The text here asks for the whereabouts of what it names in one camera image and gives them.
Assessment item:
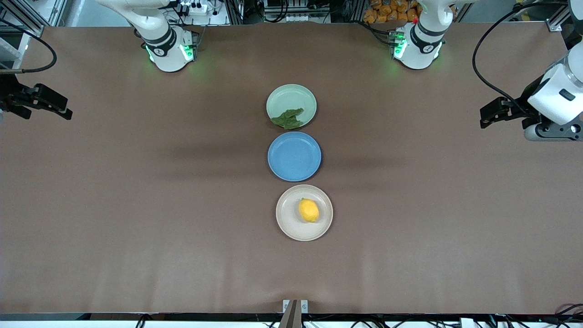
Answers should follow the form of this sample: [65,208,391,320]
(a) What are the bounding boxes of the black base cable bundle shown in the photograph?
[360,20,398,46]

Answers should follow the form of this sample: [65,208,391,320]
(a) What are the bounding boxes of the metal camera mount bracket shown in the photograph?
[282,299,308,328]

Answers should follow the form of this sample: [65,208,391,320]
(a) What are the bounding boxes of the green lettuce leaf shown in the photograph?
[271,108,305,130]

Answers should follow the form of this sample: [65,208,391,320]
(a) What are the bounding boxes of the beige plate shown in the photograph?
[276,184,333,241]

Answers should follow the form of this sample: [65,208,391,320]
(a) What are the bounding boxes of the yellow lemon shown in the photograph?
[298,198,320,223]

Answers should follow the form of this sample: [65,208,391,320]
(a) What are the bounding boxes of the blue plate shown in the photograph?
[267,131,322,182]

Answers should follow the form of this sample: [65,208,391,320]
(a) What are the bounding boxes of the orange snack bags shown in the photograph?
[363,0,419,24]

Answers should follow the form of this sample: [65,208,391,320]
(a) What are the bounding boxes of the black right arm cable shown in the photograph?
[0,16,58,74]

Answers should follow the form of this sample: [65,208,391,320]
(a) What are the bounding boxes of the pale green plate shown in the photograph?
[266,84,317,130]

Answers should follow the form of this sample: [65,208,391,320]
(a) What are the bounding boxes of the white power strip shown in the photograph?
[180,0,209,14]

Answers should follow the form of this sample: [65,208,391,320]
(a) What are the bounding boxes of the aluminium frame profile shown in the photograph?
[546,0,576,32]
[0,0,46,38]

